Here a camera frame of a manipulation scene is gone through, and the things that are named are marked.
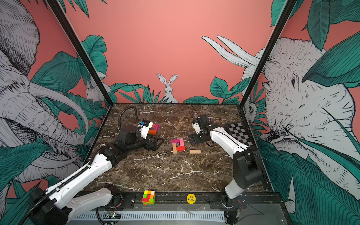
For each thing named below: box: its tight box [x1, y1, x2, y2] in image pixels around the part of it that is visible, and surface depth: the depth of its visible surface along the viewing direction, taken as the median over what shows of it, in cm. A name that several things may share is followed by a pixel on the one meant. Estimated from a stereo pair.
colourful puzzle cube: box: [141, 189, 156, 206], surface depth 73 cm
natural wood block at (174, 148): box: [172, 142, 178, 154], surface depth 95 cm
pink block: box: [179, 137, 185, 147], surface depth 98 cm
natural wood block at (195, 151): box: [189, 149, 202, 154], surface depth 95 cm
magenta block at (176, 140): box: [171, 138, 180, 145], surface depth 100 cm
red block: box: [176, 145, 187, 152], surface depth 96 cm
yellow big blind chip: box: [186, 193, 197, 205], surface depth 76 cm
